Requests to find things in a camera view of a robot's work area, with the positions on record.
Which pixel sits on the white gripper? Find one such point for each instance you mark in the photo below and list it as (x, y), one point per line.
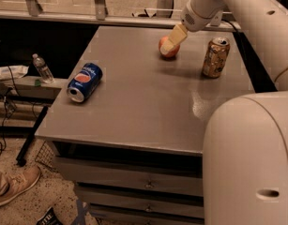
(196, 19)

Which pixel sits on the red apple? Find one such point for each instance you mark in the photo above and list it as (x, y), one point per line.
(167, 51)

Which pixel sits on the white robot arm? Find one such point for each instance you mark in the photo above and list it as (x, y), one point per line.
(245, 151)

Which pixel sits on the gold soda can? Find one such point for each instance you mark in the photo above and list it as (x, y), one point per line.
(215, 58)

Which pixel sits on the blue pepsi can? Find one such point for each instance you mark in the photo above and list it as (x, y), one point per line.
(84, 83)

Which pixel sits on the grey drawer cabinet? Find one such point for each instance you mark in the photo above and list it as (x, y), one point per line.
(134, 149)

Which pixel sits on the clear plastic water bottle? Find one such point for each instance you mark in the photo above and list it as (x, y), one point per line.
(42, 68)

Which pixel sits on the low grey shelf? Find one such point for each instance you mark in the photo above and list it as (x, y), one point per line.
(26, 87)

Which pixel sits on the white crumpled cloth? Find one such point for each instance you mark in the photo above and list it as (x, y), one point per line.
(12, 72)

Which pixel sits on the black table leg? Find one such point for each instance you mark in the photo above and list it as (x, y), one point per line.
(21, 161)

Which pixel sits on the black printed bag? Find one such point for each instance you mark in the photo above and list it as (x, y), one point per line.
(49, 218)

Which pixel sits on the tan sneaker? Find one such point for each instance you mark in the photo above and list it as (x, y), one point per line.
(12, 186)

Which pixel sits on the wire mesh basket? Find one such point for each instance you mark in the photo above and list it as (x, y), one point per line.
(45, 157)

